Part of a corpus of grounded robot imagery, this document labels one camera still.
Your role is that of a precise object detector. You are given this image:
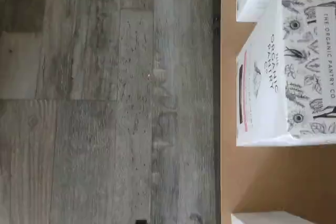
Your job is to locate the white box green strip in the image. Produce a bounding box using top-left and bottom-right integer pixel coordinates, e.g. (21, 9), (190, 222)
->
(230, 210), (336, 224)

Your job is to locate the brown wooden shelf board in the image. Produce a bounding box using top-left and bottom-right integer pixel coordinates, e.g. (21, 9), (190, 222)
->
(219, 0), (336, 224)

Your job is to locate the white box pink strip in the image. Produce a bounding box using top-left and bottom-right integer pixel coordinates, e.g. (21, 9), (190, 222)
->
(235, 0), (336, 147)

